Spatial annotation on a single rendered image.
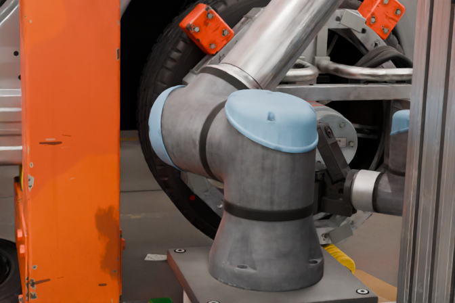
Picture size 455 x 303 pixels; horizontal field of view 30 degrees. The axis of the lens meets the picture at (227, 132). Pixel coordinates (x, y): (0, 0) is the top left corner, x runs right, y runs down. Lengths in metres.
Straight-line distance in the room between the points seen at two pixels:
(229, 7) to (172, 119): 0.78
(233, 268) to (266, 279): 0.04
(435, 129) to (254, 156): 0.22
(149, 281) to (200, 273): 2.23
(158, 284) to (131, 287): 0.11
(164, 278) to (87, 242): 1.85
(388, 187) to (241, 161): 0.54
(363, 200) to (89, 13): 0.59
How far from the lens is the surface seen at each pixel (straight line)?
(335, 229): 2.00
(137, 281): 3.34
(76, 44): 1.45
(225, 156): 1.07
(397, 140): 1.52
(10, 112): 1.99
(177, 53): 1.89
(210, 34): 1.81
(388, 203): 1.55
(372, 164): 2.10
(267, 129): 1.03
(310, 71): 1.70
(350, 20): 1.91
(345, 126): 1.79
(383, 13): 1.95
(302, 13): 1.25
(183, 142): 1.13
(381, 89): 1.76
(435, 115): 0.95
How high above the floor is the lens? 1.22
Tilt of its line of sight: 11 degrees down
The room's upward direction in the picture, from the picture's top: 2 degrees clockwise
